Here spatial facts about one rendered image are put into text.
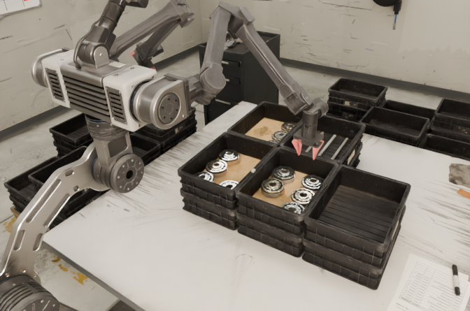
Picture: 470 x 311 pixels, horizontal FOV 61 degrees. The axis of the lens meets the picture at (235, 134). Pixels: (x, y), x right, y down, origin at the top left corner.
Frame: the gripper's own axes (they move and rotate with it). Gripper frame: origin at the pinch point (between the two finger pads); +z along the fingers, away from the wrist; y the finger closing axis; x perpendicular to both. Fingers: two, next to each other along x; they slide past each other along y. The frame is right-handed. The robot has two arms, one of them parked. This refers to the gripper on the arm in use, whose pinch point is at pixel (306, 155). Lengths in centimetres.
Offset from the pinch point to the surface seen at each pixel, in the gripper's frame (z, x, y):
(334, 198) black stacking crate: 23.1, -8.7, -10.9
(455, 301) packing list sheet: 36, 8, -63
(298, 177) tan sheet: 23.2, -15.3, 8.6
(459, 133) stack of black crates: 54, -160, -49
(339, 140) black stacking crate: 22, -56, 4
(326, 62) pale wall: 85, -338, 113
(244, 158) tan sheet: 23.5, -15.8, 38.2
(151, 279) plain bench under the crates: 38, 55, 37
